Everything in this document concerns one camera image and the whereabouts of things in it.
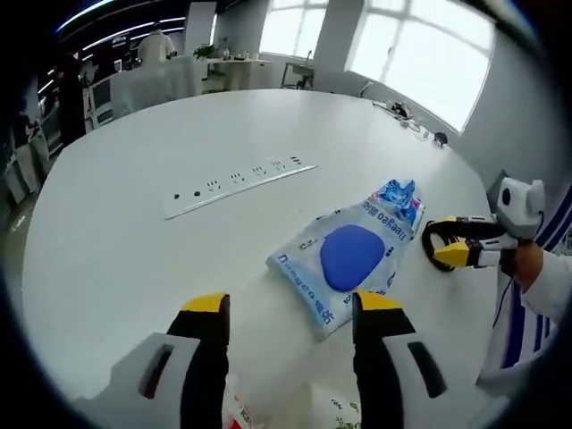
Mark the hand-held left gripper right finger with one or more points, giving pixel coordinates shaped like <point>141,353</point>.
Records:
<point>375,344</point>

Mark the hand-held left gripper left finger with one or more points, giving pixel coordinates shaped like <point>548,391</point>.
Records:
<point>205,339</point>

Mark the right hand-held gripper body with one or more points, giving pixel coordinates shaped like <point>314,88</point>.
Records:
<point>518,205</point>

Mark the clear plastic bottle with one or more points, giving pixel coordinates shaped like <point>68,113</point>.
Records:
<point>237,404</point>

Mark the blue pad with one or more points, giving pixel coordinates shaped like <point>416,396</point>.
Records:
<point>353,254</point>

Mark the person's right hand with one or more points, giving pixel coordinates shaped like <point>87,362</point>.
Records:
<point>529,263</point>

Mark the small black object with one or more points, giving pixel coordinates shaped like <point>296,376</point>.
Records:
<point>440,138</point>

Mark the person in white coat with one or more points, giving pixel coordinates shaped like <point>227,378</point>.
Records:
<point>514,353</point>

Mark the white table socket strip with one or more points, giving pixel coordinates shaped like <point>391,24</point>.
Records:
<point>241,183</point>

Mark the window with blinds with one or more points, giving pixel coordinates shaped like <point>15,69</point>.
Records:
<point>424,58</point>
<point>290,27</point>

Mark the white cabinet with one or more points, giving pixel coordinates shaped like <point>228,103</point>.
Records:
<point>100,100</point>

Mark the white partition counter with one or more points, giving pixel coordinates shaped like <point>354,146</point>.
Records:
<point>147,85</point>

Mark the white desk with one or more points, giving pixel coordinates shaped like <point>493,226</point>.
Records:
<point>239,71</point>

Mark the green potted plant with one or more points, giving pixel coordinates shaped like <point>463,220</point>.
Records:
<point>204,50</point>

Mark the ceiling light strip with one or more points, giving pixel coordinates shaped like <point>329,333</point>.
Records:
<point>89,11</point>

